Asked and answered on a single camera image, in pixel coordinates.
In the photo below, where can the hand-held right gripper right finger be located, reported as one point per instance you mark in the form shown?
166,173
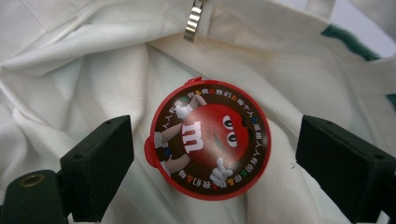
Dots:
345,168

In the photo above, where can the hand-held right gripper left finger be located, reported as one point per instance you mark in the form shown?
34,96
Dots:
99,161

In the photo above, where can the white patterned tote bag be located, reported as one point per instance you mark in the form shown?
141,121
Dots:
102,71

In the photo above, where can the red round candy box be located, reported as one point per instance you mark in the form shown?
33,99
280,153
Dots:
214,140

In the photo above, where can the white table mat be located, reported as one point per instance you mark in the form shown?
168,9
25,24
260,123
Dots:
358,29

